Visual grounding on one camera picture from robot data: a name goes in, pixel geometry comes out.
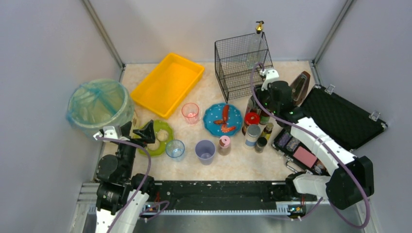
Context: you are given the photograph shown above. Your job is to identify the blue transparent cup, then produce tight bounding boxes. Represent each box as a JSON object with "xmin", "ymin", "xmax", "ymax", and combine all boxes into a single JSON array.
[{"xmin": 166, "ymin": 139, "xmax": 185, "ymax": 161}]

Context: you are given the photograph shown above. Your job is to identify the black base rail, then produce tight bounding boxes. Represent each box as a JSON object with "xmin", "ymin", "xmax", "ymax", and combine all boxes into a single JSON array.
[{"xmin": 77, "ymin": 180, "xmax": 371, "ymax": 216}]

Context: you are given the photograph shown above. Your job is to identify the black cap dark bottle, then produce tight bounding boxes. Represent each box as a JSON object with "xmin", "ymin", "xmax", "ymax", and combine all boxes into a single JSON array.
[{"xmin": 245, "ymin": 96, "xmax": 258, "ymax": 114}]

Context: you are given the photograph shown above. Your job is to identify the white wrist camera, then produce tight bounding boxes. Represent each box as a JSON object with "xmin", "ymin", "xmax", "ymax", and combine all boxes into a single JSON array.
[
  {"xmin": 259, "ymin": 68, "xmax": 280, "ymax": 91},
  {"xmin": 93, "ymin": 126, "xmax": 122, "ymax": 140}
]

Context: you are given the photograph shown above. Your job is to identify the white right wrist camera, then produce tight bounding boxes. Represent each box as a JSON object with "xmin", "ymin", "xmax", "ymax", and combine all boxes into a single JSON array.
[{"xmin": 259, "ymin": 68, "xmax": 280, "ymax": 91}]

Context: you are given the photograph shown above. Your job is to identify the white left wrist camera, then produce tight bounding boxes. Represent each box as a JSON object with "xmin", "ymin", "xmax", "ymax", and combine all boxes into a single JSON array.
[{"xmin": 93, "ymin": 126, "xmax": 122, "ymax": 140}]

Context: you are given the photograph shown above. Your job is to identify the white steamed bun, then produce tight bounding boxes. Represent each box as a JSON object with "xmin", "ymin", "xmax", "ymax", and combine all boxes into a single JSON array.
[
  {"xmin": 156, "ymin": 129, "xmax": 169, "ymax": 142},
  {"xmin": 147, "ymin": 139, "xmax": 160, "ymax": 151}
]

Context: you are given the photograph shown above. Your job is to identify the sliced sausage piece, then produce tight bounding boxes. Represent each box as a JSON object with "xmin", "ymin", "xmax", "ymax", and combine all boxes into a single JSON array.
[{"xmin": 213, "ymin": 120, "xmax": 237, "ymax": 133}]

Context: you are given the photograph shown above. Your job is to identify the red sausage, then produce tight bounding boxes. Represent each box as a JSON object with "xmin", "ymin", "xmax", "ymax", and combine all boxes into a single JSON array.
[{"xmin": 222, "ymin": 104, "xmax": 230, "ymax": 123}]

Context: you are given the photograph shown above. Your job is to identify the gold pump clear bottle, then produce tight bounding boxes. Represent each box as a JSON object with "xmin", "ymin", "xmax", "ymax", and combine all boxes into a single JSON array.
[{"xmin": 246, "ymin": 20, "xmax": 265, "ymax": 70}]

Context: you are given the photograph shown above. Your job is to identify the silver lid white can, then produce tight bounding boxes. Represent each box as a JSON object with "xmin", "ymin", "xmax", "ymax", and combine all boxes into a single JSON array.
[{"xmin": 243, "ymin": 124, "xmax": 261, "ymax": 150}]

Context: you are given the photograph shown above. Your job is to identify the small yellow oil bottle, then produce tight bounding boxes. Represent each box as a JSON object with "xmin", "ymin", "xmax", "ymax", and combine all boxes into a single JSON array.
[{"xmin": 260, "ymin": 122, "xmax": 274, "ymax": 141}]

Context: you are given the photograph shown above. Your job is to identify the blue dotted plate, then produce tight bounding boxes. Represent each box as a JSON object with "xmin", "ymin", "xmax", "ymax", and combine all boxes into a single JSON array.
[{"xmin": 203, "ymin": 103, "xmax": 243, "ymax": 137}]

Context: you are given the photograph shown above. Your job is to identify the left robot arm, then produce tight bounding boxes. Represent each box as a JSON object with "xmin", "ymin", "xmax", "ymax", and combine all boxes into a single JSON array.
[{"xmin": 93, "ymin": 120, "xmax": 156, "ymax": 233}]

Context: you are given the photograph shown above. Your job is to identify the yellow plastic tray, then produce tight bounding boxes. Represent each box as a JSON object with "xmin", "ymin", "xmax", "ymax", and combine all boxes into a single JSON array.
[{"xmin": 130, "ymin": 53, "xmax": 205, "ymax": 119}]

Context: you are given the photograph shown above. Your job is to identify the purple plastic cup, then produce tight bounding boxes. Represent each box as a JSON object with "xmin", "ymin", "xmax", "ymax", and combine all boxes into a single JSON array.
[{"xmin": 195, "ymin": 140, "xmax": 216, "ymax": 166}]

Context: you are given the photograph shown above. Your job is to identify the black poker chip case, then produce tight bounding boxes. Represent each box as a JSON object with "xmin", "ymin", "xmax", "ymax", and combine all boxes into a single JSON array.
[{"xmin": 272, "ymin": 85, "xmax": 388, "ymax": 175}]

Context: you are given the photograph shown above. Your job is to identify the yellow cap sauce bottle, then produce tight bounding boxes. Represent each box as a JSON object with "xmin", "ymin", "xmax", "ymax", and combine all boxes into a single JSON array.
[{"xmin": 259, "ymin": 110, "xmax": 271, "ymax": 125}]

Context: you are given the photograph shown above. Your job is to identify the black wire rack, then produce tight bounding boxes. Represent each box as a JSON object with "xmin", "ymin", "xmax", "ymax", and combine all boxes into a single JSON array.
[{"xmin": 214, "ymin": 32, "xmax": 274, "ymax": 102}]

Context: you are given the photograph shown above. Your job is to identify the trash bin with green bag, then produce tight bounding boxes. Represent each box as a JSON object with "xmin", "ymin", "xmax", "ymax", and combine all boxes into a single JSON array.
[{"xmin": 66, "ymin": 79, "xmax": 135, "ymax": 140}]

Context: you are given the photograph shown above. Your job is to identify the small black lid jar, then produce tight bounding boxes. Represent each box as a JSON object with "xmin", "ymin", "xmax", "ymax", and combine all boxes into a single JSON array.
[{"xmin": 255, "ymin": 137, "xmax": 267, "ymax": 153}]

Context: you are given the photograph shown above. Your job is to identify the green dotted plate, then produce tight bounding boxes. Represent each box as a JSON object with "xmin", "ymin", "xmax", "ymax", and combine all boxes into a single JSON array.
[{"xmin": 132, "ymin": 120, "xmax": 174, "ymax": 156}]

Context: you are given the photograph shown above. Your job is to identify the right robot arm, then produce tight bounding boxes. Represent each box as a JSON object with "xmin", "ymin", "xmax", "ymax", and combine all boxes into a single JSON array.
[{"xmin": 251, "ymin": 81, "xmax": 374, "ymax": 213}]

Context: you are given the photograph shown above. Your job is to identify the pink lid spice jar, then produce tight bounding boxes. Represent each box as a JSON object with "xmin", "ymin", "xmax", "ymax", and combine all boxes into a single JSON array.
[{"xmin": 218, "ymin": 135, "xmax": 231, "ymax": 155}]

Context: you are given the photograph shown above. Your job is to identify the pink transparent cup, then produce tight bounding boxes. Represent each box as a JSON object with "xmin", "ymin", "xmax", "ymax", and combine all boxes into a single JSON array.
[{"xmin": 181, "ymin": 102, "xmax": 200, "ymax": 125}]

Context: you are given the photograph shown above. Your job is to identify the red lid sauce jar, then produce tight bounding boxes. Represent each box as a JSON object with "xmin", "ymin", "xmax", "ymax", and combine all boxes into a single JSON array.
[{"xmin": 241, "ymin": 112, "xmax": 260, "ymax": 135}]

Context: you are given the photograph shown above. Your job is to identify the brown metronome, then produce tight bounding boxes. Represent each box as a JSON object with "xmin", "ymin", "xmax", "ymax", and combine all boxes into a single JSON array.
[{"xmin": 290, "ymin": 71, "xmax": 311, "ymax": 106}]

